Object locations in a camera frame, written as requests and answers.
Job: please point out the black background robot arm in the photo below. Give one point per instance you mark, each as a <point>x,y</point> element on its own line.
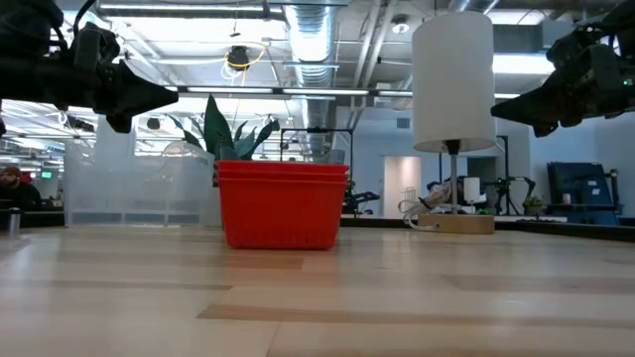
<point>506,191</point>

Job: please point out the red plastic basket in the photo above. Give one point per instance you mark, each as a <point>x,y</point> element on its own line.
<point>280,218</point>
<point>280,175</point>
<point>280,166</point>

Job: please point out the small potted plant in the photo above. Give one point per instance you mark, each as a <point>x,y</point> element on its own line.
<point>534,204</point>

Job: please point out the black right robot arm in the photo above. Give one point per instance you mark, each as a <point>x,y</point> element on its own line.
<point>622,15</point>

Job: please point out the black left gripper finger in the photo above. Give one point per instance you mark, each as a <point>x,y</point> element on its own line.
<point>121,124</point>
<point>139,96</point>

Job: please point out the metal cup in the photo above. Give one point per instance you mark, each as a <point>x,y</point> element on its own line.
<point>14,222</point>

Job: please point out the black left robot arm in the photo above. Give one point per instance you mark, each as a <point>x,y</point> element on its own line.
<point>30,74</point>

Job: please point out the green snake plant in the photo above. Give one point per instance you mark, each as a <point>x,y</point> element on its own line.
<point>218,134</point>

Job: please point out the small white background lamp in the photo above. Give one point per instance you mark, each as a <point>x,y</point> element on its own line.
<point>471,189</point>

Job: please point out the blue equipment cart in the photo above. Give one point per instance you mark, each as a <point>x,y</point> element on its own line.
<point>583,193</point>

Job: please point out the black round ceiling fixture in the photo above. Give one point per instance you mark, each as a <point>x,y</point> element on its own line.
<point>153,123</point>

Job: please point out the white shade wooden base lamp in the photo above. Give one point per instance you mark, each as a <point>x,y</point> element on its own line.
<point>454,79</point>

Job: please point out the person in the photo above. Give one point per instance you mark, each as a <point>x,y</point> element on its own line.
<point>17,191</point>

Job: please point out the clear translucent plastic basket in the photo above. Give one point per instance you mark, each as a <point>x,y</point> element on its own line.
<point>134,193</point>

